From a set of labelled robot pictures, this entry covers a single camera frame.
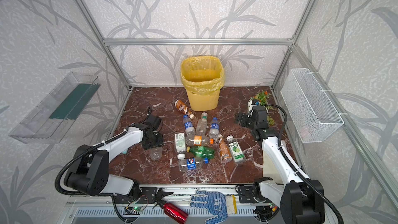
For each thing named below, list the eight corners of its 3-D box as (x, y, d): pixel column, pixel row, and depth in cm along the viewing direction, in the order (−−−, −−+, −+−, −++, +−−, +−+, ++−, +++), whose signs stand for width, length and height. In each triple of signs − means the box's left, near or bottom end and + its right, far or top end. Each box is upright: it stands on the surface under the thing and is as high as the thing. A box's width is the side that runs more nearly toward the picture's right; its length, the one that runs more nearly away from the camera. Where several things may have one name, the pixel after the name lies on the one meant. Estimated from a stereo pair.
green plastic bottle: (186, 159, 87) (185, 156, 83) (187, 148, 91) (187, 145, 87) (214, 159, 87) (214, 156, 83) (214, 148, 91) (214, 145, 87)
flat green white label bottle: (175, 160, 87) (173, 157, 83) (175, 135, 97) (174, 132, 93) (186, 158, 87) (185, 156, 84) (185, 134, 97) (184, 131, 94)
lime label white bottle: (234, 165, 85) (235, 162, 82) (225, 139, 95) (226, 136, 92) (244, 162, 86) (246, 159, 83) (235, 137, 96) (236, 133, 93)
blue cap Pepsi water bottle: (186, 139, 95) (185, 134, 91) (182, 118, 105) (181, 113, 101) (196, 136, 96) (195, 132, 92) (190, 116, 106) (190, 111, 102)
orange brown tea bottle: (222, 164, 85) (223, 160, 81) (216, 139, 95) (217, 134, 90) (231, 162, 86) (232, 158, 81) (224, 137, 95) (225, 133, 91)
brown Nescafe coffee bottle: (189, 121, 102) (188, 117, 98) (174, 105, 110) (173, 101, 107) (194, 117, 104) (194, 113, 100) (179, 102, 112) (178, 98, 109)
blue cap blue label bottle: (209, 140, 93) (209, 136, 89) (209, 121, 101) (209, 117, 97) (219, 140, 93) (220, 136, 89) (218, 121, 101) (219, 117, 97)
